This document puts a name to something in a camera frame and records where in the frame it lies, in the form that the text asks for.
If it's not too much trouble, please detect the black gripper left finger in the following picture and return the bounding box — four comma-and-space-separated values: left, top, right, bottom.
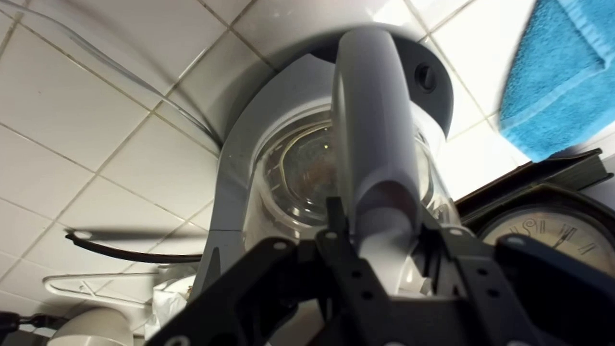
146, 197, 360, 346

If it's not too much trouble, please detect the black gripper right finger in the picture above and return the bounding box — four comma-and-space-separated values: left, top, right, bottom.
358, 217, 615, 346

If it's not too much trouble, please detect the glass coffee jar white handle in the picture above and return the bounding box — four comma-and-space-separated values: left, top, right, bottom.
244, 28, 458, 297

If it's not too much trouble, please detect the white coffeemaker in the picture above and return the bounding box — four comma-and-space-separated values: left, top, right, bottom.
196, 26, 454, 290

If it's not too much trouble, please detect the black kitchen scale clock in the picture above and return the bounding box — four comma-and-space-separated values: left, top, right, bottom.
456, 149, 615, 274

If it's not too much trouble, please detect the blue towel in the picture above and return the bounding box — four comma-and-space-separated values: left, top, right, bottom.
498, 0, 615, 161

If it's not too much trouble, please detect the white power cord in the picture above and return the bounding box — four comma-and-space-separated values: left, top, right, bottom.
0, 0, 223, 149

